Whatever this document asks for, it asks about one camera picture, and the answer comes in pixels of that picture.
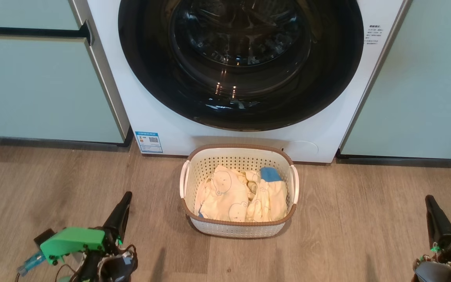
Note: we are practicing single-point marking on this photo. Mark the round white filter cover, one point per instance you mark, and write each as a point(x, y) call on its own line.
point(302, 150)

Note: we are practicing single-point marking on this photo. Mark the dark cabinet plinth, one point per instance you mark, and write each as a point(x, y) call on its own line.
point(53, 141)
point(405, 161)

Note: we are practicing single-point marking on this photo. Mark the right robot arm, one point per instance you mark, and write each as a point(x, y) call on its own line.
point(437, 272)

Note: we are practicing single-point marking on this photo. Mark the grey cabinet side panel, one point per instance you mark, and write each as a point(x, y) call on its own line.
point(104, 78)

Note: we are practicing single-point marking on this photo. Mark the pale green cabinet panels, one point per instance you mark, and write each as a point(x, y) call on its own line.
point(425, 78)

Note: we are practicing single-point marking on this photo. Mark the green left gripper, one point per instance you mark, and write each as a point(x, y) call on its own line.
point(73, 239)

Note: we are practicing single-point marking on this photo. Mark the grey text notice label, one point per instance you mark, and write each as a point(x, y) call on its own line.
point(373, 35)

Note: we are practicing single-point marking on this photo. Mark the light blue cabinet panel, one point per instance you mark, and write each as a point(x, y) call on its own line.
point(33, 86)

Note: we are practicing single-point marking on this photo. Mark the white perforated basket brown rim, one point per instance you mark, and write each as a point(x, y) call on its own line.
point(198, 164)

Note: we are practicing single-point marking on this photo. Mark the pale yellow bear print garment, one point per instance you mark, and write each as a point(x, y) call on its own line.
point(221, 196)

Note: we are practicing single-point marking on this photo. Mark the white front-load washing machine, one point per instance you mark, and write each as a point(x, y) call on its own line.
point(327, 117)

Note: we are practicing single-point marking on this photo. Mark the pale green drawer front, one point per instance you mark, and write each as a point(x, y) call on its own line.
point(22, 13)

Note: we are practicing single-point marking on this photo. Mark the blue energy label sticker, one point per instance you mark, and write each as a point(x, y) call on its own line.
point(149, 141)

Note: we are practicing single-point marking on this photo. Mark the black round glass washer door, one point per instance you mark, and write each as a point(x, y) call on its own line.
point(151, 78)

